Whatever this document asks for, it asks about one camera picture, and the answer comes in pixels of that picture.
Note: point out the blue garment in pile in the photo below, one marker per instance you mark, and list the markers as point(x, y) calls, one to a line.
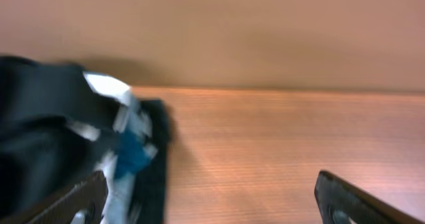
point(133, 154)

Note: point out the black folded garment in pile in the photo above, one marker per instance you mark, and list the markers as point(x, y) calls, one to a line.
point(149, 192)

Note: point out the black t-shirt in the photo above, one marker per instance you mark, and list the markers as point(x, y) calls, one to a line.
point(54, 128)

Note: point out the white shirt with black lettering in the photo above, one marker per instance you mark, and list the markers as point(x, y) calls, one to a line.
point(126, 117)

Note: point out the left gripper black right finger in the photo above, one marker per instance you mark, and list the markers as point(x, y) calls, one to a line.
point(341, 202)

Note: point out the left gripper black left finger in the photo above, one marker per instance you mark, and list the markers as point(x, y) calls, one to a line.
point(88, 197)

